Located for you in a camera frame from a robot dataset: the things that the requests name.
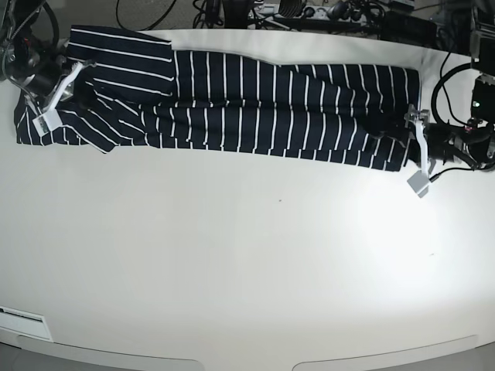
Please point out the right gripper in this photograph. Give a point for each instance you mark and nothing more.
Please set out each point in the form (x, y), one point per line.
(42, 79)

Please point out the navy white striped T-shirt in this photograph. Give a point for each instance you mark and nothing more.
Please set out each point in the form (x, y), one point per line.
(151, 94)

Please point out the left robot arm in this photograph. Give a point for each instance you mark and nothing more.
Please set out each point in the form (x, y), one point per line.
(470, 141)

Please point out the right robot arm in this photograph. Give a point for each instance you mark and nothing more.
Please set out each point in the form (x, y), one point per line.
(19, 45)

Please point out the black equipment box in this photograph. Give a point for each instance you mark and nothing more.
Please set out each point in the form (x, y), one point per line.
(401, 28)

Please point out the white power strip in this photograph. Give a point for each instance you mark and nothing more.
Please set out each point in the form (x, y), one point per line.
(335, 13)

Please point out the white label sticker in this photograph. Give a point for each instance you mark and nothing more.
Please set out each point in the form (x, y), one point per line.
(25, 323)

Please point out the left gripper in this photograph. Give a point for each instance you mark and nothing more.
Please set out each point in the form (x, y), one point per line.
(446, 143)

